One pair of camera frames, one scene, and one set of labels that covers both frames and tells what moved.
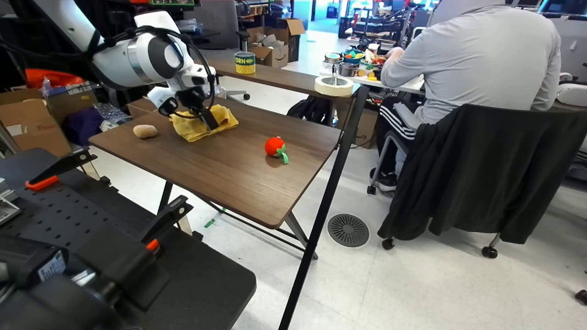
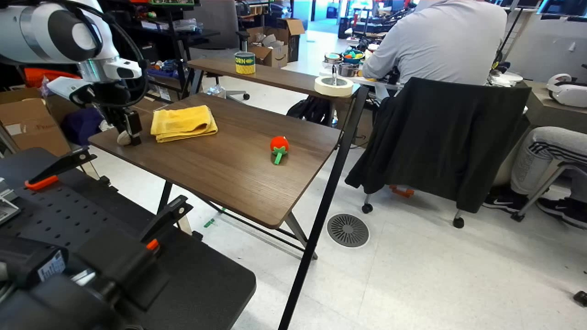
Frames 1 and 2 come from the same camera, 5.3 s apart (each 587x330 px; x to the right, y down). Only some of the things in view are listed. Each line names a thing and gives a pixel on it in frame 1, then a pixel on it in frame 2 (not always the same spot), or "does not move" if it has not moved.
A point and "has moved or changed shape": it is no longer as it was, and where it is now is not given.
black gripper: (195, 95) -> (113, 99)
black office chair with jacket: (487, 168) -> (441, 139)
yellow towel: (190, 126) has moved or changed shape
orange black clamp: (49, 176) does not move
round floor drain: (348, 229) does not move
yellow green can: (245, 62) does not move
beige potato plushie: (146, 130) -> (124, 137)
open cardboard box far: (278, 44) does not move
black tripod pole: (324, 205) does not move
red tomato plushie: (274, 145) has moved or changed shape
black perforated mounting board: (80, 253) does not move
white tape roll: (335, 90) does not move
